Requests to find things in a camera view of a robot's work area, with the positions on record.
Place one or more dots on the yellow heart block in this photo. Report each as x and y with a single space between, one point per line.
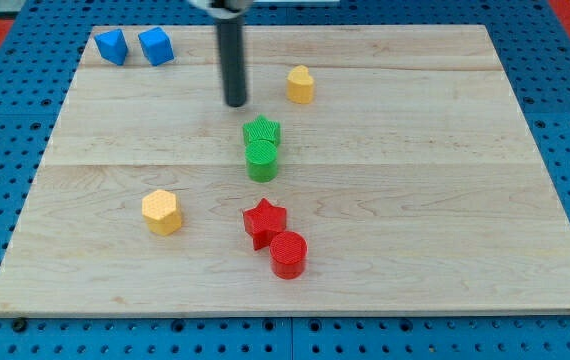
300 85

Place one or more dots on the yellow hexagon block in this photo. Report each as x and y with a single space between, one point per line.
162 212

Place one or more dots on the blue triangle block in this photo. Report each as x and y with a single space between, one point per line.
112 46

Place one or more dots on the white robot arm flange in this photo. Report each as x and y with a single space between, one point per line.
223 9

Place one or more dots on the green star block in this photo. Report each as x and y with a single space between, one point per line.
262 128

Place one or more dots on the red star block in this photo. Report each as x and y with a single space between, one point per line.
263 222

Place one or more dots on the wooden board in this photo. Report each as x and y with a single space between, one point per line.
413 177

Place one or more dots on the blue cube block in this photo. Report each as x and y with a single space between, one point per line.
156 46

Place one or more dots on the red cylinder block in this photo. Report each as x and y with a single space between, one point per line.
288 251

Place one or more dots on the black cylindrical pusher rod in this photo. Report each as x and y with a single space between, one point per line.
229 34

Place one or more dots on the green cylinder block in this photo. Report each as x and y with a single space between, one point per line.
261 160

